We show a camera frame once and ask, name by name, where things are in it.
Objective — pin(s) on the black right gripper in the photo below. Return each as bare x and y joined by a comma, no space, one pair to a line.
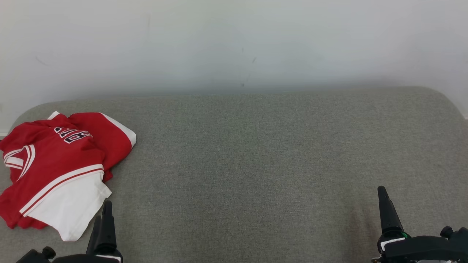
420,250

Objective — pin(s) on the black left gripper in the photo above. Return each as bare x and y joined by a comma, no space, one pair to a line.
73,258

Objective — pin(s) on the red white numbered jersey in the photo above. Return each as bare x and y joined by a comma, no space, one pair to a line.
55,171

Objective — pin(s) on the grey fabric sofa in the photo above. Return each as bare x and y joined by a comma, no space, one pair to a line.
256,164

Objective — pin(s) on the red shorts with white band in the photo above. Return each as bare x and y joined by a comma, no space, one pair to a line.
109,140

